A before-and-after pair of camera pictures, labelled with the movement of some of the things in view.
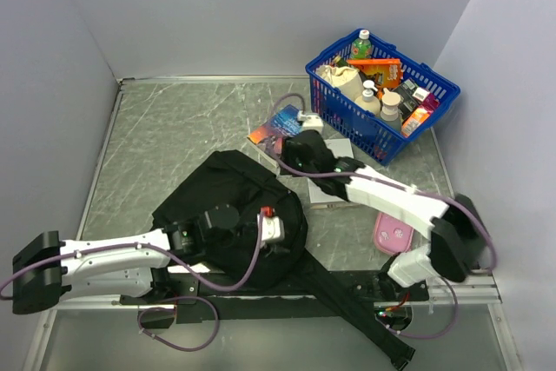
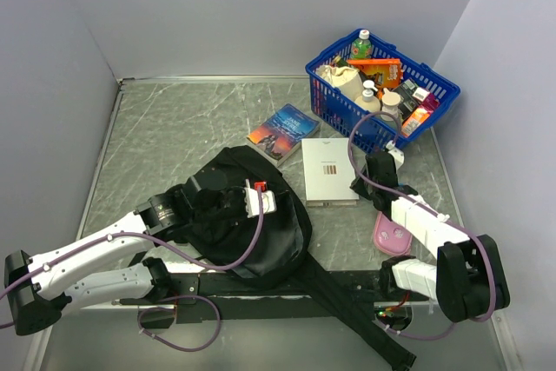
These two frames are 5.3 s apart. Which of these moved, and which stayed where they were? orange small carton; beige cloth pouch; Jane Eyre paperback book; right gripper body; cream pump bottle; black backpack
Moved: black backpack; right gripper body
Stayed: orange small carton; beige cloth pouch; Jane Eyre paperback book; cream pump bottle
